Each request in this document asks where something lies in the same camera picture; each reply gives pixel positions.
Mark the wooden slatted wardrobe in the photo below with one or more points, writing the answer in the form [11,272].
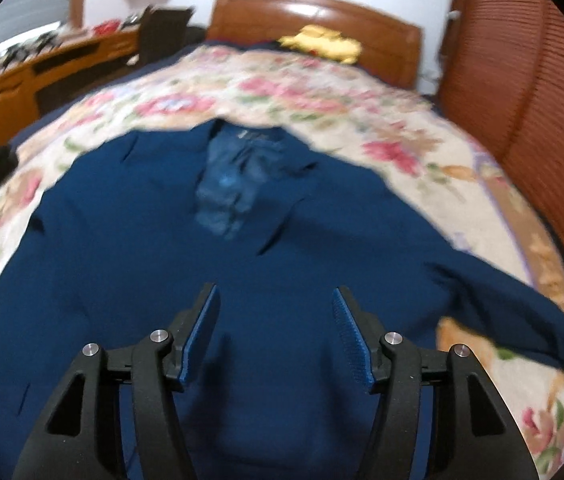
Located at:
[537,85]

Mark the wooden desk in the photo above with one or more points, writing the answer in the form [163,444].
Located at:
[2,100]

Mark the navy blue jacket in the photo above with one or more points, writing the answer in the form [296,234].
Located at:
[112,260]

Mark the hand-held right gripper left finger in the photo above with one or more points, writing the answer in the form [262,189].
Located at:
[196,347]

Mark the floral blanket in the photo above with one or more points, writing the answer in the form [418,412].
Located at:
[312,100]

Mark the yellow plush toy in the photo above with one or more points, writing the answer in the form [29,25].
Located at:
[324,45]

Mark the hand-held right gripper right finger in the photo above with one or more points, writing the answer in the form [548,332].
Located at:
[354,342]

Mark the dark chair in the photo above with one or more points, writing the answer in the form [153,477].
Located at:
[162,25]

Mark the wooden bed headboard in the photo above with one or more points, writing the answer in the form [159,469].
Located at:
[312,15]

